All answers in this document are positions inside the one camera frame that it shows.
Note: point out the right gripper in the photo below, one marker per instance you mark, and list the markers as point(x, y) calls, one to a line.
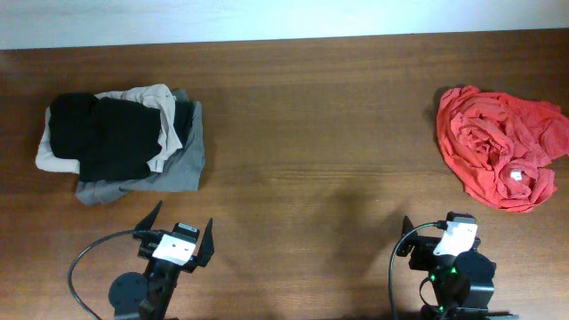
point(423, 247)

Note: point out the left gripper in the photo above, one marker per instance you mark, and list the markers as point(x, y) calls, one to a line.
point(148, 248)

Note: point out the red printed t-shirt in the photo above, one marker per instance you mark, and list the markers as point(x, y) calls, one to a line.
point(500, 146)

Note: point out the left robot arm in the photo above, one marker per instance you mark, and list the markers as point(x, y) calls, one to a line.
point(147, 295)

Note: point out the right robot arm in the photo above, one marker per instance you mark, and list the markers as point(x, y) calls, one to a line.
point(461, 277)

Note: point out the grey folded garment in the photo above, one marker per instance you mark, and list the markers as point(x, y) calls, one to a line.
point(182, 171)

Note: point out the black folded garment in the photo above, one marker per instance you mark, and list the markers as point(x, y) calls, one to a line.
point(106, 138)

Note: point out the beige folded garment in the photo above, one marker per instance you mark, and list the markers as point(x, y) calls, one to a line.
point(162, 115)

